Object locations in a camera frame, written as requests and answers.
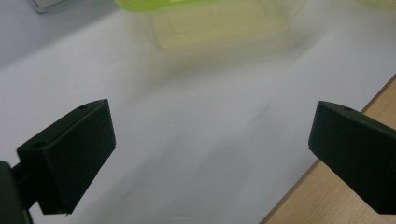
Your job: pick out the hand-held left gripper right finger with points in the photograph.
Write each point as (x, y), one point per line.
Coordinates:
(355, 149)

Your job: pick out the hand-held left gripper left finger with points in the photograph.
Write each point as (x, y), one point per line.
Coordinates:
(68, 161)

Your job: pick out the rectangular green lidded container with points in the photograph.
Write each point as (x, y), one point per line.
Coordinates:
(214, 25)

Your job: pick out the white table board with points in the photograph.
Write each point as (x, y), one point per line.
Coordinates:
(202, 140)

